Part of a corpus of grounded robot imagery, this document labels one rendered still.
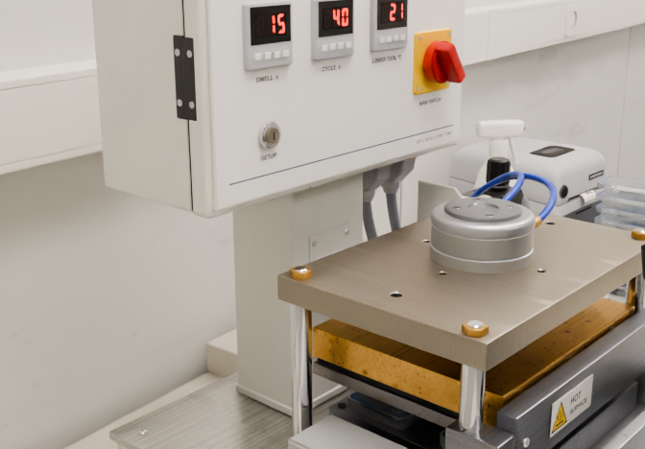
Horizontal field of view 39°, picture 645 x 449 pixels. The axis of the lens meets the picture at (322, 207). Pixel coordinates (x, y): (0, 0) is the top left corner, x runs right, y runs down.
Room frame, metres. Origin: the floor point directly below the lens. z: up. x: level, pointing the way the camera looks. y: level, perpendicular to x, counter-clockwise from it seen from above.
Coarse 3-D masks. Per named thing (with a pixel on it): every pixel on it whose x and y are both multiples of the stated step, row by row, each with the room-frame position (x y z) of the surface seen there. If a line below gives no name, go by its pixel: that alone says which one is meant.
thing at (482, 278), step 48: (480, 192) 0.85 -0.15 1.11; (384, 240) 0.71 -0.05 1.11; (432, 240) 0.67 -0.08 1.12; (480, 240) 0.63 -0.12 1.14; (528, 240) 0.65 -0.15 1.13; (576, 240) 0.71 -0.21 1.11; (624, 240) 0.71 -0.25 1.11; (288, 288) 0.62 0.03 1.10; (336, 288) 0.60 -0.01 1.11; (384, 288) 0.60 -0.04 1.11; (432, 288) 0.60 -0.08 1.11; (480, 288) 0.60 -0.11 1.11; (528, 288) 0.60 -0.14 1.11; (576, 288) 0.60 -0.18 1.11; (384, 336) 0.56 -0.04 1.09; (432, 336) 0.54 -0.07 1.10; (480, 336) 0.52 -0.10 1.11; (528, 336) 0.55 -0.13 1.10
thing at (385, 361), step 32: (576, 320) 0.66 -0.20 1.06; (608, 320) 0.66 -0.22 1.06; (320, 352) 0.65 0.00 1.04; (352, 352) 0.62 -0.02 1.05; (384, 352) 0.61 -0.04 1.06; (416, 352) 0.61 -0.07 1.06; (544, 352) 0.61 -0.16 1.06; (576, 352) 0.62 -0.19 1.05; (352, 384) 0.62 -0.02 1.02; (384, 384) 0.61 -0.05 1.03; (416, 384) 0.59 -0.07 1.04; (448, 384) 0.57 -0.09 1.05; (512, 384) 0.56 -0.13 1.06; (448, 416) 0.57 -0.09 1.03
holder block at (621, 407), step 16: (624, 400) 0.66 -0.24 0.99; (352, 416) 0.63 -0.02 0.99; (368, 416) 0.63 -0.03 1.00; (592, 416) 0.63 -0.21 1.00; (608, 416) 0.64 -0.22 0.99; (624, 416) 0.67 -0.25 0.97; (384, 432) 0.61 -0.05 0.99; (400, 432) 0.60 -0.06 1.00; (416, 432) 0.60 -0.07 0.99; (432, 432) 0.60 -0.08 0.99; (576, 432) 0.60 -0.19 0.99; (592, 432) 0.62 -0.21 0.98; (608, 432) 0.64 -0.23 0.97; (416, 448) 0.59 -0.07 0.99; (432, 448) 0.58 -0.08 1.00; (560, 448) 0.58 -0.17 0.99; (576, 448) 0.60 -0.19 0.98
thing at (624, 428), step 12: (636, 408) 0.68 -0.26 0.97; (624, 420) 0.66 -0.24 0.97; (636, 420) 0.59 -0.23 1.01; (612, 432) 0.65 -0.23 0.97; (624, 432) 0.58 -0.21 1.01; (636, 432) 0.58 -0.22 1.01; (600, 444) 0.63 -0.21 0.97; (612, 444) 0.56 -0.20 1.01; (624, 444) 0.56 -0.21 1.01; (636, 444) 0.58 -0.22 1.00
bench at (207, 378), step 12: (624, 300) 1.45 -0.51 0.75; (192, 384) 1.15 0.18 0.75; (204, 384) 1.15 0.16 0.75; (168, 396) 1.12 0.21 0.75; (180, 396) 1.12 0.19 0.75; (144, 408) 1.08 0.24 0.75; (156, 408) 1.08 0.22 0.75; (120, 420) 1.05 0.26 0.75; (96, 432) 1.02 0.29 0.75; (108, 432) 1.02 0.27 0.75; (72, 444) 0.99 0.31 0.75; (84, 444) 0.99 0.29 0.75; (96, 444) 0.99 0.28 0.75; (108, 444) 0.99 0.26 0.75
